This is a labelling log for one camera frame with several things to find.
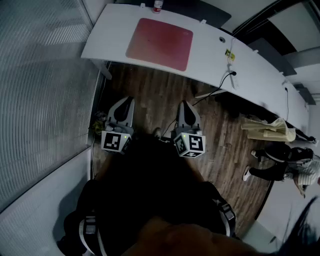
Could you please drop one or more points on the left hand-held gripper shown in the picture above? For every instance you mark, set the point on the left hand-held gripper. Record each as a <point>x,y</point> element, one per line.
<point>116,142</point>

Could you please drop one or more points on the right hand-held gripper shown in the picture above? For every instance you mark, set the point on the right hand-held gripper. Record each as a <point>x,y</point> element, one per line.
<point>190,145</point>

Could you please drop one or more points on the red mouse pad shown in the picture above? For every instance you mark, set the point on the red mouse pad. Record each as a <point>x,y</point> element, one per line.
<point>160,42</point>

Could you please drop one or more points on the person's right forearm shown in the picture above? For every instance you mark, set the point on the person's right forearm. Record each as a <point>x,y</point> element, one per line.
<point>196,170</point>

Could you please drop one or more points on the dark floor clutter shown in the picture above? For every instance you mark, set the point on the dark floor clutter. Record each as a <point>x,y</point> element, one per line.
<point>98,122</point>

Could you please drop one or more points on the person's shoe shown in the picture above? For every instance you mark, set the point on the person's shoe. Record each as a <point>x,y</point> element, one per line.
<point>157,132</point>

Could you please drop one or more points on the white desk leg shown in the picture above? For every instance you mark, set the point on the white desk leg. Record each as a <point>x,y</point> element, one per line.
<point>105,70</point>

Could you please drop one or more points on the white power strip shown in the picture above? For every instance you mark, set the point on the white power strip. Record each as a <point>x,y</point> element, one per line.
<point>234,78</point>

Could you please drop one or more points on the person's black clothing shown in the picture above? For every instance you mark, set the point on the person's black clothing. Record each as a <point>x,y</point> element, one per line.
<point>145,180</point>

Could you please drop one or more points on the yellow tag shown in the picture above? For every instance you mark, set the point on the yellow tag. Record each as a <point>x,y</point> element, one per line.
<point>230,54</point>

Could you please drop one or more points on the beige cloth bag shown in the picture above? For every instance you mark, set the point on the beige cloth bag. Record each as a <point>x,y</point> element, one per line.
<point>283,128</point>

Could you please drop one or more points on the clear bottle with red cap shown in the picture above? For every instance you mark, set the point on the clear bottle with red cap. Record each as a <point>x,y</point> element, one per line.
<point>157,7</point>

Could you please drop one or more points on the person's face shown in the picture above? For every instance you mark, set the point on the person's face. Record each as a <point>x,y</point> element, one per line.
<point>187,240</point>

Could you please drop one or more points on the dark pen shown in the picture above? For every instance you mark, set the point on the dark pen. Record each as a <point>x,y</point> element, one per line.
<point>272,240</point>

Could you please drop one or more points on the white divider bracket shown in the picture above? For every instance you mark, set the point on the white divider bracket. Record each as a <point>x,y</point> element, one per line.
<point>203,21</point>
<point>142,5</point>

